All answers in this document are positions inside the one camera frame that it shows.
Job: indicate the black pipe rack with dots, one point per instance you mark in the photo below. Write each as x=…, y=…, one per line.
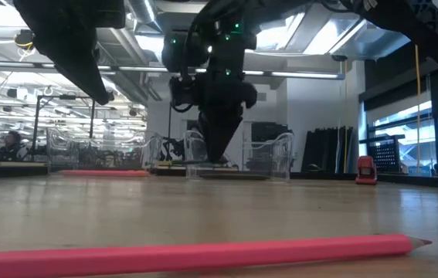
x=64, y=97

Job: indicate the black perforated rack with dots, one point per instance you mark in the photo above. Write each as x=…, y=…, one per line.
x=384, y=156

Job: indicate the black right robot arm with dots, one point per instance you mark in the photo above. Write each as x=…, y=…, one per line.
x=226, y=42

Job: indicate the silver ventilation duct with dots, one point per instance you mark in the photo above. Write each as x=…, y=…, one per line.
x=143, y=11

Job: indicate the wooden work table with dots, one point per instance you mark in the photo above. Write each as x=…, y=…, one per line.
x=10, y=170

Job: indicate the pink pencil orange end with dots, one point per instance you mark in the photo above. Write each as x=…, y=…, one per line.
x=104, y=173
x=203, y=256

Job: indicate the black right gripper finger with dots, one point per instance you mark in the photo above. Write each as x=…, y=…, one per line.
x=203, y=127
x=222, y=135

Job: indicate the black folded panels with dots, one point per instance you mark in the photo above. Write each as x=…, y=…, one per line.
x=326, y=150

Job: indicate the black aluminium table frame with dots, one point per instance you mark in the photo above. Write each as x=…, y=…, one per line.
x=415, y=180

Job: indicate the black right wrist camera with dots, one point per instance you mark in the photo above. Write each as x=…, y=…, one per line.
x=184, y=90

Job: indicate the red plastic device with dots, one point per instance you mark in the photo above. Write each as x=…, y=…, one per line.
x=366, y=170

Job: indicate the long ceiling light bar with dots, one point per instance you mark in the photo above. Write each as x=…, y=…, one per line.
x=299, y=74

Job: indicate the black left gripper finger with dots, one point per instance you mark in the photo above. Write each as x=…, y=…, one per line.
x=68, y=46

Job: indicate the person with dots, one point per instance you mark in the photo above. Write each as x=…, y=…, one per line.
x=12, y=148

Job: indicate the clear plastic bin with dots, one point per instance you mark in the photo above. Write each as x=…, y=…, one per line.
x=272, y=154
x=87, y=143

